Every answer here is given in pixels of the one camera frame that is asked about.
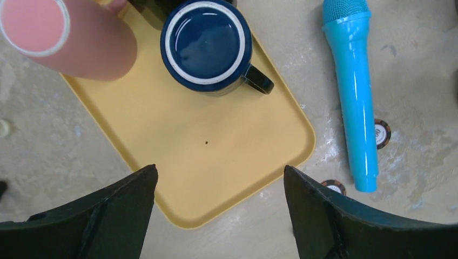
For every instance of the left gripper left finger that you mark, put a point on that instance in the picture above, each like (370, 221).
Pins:
(109, 223)

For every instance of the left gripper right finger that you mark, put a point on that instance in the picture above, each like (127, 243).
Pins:
(327, 224)

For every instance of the dark blue mug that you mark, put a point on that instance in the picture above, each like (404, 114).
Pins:
(207, 47)

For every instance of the pink mug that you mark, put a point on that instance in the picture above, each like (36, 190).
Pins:
(82, 39)

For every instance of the poker chip 100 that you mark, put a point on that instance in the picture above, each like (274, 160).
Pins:
(335, 185)

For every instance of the poker chip by microphone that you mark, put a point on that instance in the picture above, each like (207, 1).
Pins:
(383, 133)

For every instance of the yellow tray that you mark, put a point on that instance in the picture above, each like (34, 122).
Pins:
(211, 153)

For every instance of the blue toy microphone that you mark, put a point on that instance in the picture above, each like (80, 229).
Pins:
(346, 28)

